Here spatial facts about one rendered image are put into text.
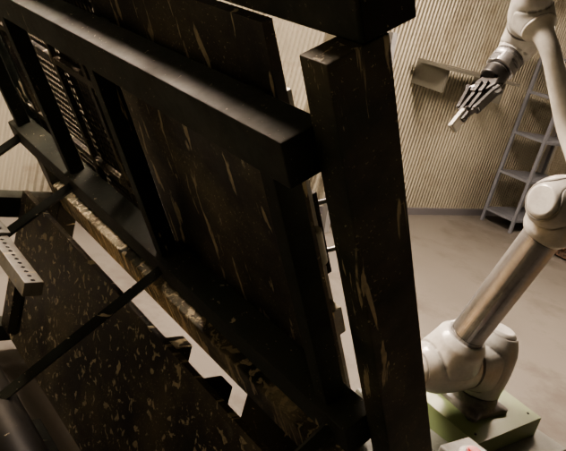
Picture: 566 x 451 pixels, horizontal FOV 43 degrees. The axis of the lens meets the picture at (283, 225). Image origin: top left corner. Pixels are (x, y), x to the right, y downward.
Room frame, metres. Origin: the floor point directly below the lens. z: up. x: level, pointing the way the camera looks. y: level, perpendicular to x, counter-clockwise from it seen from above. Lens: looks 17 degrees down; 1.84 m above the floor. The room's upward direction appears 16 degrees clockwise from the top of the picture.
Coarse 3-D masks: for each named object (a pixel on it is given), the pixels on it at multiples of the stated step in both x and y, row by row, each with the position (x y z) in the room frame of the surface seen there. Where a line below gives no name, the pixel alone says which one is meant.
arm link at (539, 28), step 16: (512, 0) 2.06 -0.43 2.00; (528, 0) 2.01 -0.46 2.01; (544, 0) 2.01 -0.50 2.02; (512, 16) 2.08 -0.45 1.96; (528, 16) 2.03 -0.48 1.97; (544, 16) 2.02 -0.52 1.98; (512, 32) 2.12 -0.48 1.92; (528, 32) 2.03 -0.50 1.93; (544, 32) 2.01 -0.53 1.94; (544, 48) 2.00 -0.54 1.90; (560, 48) 2.00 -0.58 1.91; (544, 64) 2.00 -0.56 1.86; (560, 64) 1.98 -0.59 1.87; (560, 80) 1.98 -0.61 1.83; (560, 96) 1.98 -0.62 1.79; (560, 112) 1.98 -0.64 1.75; (560, 128) 1.98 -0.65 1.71
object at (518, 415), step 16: (432, 400) 1.98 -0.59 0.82; (512, 400) 2.13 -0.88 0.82; (432, 416) 1.94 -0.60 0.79; (448, 416) 1.92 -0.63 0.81; (464, 416) 1.94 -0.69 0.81; (496, 416) 2.00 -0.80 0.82; (512, 416) 2.03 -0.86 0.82; (528, 416) 2.06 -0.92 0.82; (448, 432) 1.89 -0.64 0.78; (464, 432) 1.86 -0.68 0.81; (480, 432) 1.88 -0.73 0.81; (496, 432) 1.91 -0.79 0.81; (512, 432) 1.96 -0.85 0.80; (528, 432) 2.04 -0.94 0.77; (496, 448) 1.91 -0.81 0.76
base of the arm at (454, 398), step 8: (456, 392) 2.00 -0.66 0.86; (464, 392) 1.98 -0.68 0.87; (448, 400) 2.01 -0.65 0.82; (456, 400) 1.99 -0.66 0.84; (464, 400) 1.98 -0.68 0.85; (472, 400) 1.97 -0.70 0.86; (480, 400) 1.97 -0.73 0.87; (496, 400) 2.00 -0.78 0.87; (464, 408) 1.96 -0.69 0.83; (472, 408) 1.96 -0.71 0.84; (480, 408) 1.97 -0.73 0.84; (488, 408) 1.98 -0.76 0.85; (496, 408) 2.01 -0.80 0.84; (504, 408) 2.03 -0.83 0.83; (472, 416) 1.93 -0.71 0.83; (480, 416) 1.95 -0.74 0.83; (488, 416) 1.98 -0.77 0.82
